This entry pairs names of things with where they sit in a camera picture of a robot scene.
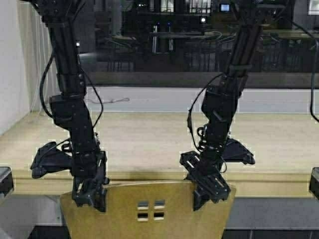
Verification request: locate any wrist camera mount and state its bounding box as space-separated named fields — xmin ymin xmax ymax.
xmin=222 ymin=138 xmax=255 ymax=165
xmin=30 ymin=141 xmax=72 ymax=179

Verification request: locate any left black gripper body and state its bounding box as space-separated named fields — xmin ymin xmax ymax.
xmin=73 ymin=151 xmax=110 ymax=207

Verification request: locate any long wooden counter table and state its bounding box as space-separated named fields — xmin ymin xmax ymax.
xmin=0 ymin=112 xmax=319 ymax=198

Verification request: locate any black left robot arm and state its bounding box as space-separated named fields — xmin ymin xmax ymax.
xmin=30 ymin=0 xmax=109 ymax=212

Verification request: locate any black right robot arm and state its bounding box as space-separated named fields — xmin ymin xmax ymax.
xmin=180 ymin=0 xmax=289 ymax=211

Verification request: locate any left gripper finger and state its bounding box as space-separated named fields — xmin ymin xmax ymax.
xmin=72 ymin=185 xmax=92 ymax=207
xmin=94 ymin=185 xmax=107 ymax=212

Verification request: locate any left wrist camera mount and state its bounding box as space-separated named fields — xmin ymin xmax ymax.
xmin=30 ymin=141 xmax=72 ymax=179

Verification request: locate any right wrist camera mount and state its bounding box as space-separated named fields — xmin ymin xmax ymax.
xmin=222 ymin=138 xmax=255 ymax=165

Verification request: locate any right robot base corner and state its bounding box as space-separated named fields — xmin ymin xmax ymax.
xmin=309 ymin=167 xmax=319 ymax=199

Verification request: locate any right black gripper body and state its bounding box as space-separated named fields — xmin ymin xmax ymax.
xmin=179 ymin=151 xmax=231 ymax=202

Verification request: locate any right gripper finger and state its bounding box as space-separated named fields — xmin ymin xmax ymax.
xmin=210 ymin=190 xmax=231 ymax=203
xmin=193 ymin=188 xmax=207 ymax=211

